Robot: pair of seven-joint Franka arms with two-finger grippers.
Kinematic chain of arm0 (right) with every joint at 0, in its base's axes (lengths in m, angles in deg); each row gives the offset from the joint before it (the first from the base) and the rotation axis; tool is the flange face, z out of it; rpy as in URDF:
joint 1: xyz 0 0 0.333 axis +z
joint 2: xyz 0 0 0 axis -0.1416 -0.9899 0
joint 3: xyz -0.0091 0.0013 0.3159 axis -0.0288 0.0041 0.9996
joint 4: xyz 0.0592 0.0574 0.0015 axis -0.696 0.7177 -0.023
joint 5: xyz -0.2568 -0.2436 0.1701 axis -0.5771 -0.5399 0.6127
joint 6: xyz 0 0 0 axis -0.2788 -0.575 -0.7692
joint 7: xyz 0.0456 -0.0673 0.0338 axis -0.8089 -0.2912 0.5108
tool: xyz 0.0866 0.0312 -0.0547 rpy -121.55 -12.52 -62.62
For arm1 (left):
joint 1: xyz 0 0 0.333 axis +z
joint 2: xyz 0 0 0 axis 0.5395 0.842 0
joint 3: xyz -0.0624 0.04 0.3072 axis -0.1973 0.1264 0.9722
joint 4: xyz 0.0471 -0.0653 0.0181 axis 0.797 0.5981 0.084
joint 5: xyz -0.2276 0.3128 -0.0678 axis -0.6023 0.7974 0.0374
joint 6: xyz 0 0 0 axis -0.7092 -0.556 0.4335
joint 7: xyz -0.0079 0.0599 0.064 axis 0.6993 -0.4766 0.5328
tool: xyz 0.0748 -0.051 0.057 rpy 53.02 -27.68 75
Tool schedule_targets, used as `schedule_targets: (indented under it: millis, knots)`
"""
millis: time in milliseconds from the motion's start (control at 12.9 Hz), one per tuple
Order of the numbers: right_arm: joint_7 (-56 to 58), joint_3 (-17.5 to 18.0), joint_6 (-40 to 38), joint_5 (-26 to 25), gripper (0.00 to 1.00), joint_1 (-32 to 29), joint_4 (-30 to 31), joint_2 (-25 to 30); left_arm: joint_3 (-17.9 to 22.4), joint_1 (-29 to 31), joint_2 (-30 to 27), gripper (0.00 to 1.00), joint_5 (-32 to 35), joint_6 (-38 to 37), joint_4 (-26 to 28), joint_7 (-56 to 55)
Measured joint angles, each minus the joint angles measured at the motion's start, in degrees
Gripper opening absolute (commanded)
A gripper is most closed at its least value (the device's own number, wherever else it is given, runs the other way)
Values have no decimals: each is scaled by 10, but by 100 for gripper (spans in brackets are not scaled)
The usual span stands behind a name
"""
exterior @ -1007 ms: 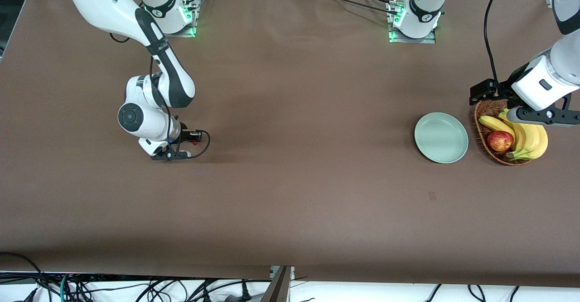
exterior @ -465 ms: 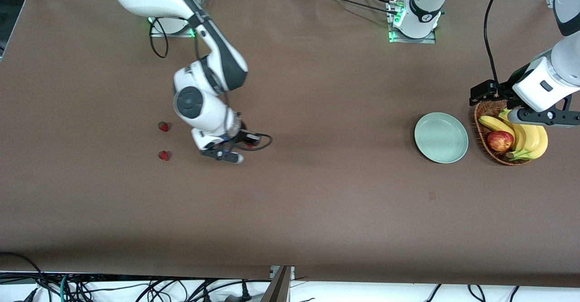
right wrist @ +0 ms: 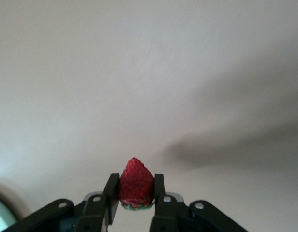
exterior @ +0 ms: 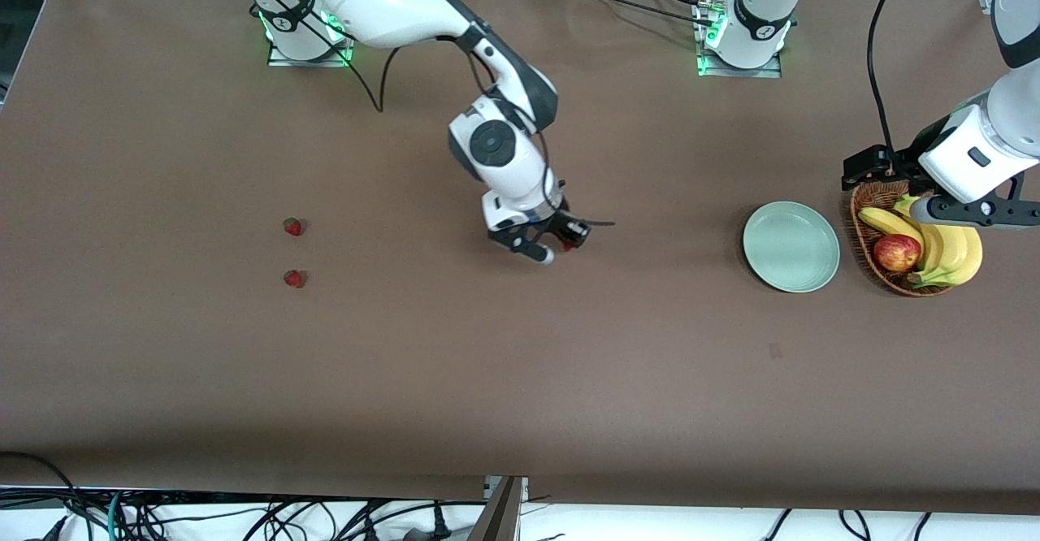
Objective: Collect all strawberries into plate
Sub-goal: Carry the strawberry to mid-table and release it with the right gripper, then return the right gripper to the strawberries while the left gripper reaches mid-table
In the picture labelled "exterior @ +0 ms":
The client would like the black cable on table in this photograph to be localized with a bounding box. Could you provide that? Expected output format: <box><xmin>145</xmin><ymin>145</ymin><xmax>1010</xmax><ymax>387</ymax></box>
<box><xmin>561</xmin><ymin>0</ymin><xmax>708</xmax><ymax>20</ymax></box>

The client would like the light green round plate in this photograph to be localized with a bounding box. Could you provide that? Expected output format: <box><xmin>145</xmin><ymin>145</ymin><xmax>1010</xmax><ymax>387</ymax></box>
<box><xmin>743</xmin><ymin>201</ymin><xmax>841</xmax><ymax>294</ymax></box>

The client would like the red yellow apple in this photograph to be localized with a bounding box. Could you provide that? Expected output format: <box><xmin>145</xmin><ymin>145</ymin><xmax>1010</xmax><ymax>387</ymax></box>
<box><xmin>873</xmin><ymin>233</ymin><xmax>923</xmax><ymax>274</ymax></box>

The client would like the brown wooden post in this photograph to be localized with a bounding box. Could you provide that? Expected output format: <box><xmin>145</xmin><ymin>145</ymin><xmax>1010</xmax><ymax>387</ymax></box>
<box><xmin>467</xmin><ymin>476</ymin><xmax>525</xmax><ymax>541</ymax></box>

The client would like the yellow banana bunch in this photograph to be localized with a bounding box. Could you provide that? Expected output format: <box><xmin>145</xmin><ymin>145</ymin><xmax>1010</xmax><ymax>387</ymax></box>
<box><xmin>859</xmin><ymin>194</ymin><xmax>984</xmax><ymax>288</ymax></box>

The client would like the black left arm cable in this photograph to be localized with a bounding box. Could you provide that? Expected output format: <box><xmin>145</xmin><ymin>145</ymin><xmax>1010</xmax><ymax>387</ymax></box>
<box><xmin>866</xmin><ymin>0</ymin><xmax>929</xmax><ymax>160</ymax></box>

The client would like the brown wicker basket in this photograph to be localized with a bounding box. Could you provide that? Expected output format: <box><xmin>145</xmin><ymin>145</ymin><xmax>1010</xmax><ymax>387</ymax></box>
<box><xmin>850</xmin><ymin>180</ymin><xmax>956</xmax><ymax>298</ymax></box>

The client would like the brown table cover sheet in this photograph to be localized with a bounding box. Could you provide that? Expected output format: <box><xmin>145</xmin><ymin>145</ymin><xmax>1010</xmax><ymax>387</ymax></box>
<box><xmin>0</xmin><ymin>0</ymin><xmax>1040</xmax><ymax>516</ymax></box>

